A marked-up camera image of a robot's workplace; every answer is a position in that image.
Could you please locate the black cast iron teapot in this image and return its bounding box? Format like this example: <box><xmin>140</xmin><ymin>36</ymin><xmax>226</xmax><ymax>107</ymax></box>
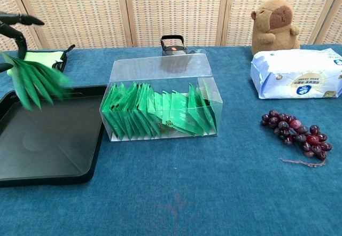
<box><xmin>160</xmin><ymin>35</ymin><xmax>196</xmax><ymax>74</ymax></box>

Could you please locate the clear plastic box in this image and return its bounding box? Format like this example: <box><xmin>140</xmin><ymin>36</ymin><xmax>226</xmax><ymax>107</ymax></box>
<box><xmin>99</xmin><ymin>49</ymin><xmax>224</xmax><ymax>143</ymax></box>

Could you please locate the black plastic tray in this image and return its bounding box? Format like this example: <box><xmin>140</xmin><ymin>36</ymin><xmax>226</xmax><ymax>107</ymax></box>
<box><xmin>0</xmin><ymin>85</ymin><xmax>109</xmax><ymax>188</ymax></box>

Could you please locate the brown capybara plush toy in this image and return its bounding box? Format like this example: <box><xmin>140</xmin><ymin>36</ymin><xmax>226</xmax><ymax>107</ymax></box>
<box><xmin>250</xmin><ymin>0</ymin><xmax>301</xmax><ymax>56</ymax></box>

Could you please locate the white blue tissue pack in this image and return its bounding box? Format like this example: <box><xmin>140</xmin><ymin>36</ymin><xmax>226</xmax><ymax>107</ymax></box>
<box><xmin>250</xmin><ymin>48</ymin><xmax>342</xmax><ymax>100</ymax></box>

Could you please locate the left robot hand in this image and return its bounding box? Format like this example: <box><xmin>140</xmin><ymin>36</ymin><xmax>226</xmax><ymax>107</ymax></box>
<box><xmin>0</xmin><ymin>11</ymin><xmax>45</xmax><ymax>74</ymax></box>

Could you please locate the green microfiber cloth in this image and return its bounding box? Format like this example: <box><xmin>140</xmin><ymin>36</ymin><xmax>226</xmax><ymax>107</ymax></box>
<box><xmin>6</xmin><ymin>44</ymin><xmax>76</xmax><ymax>76</ymax></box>

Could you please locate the purple grape bunch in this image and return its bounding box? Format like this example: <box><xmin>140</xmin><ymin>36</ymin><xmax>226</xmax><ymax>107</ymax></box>
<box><xmin>260</xmin><ymin>109</ymin><xmax>333</xmax><ymax>169</ymax></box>

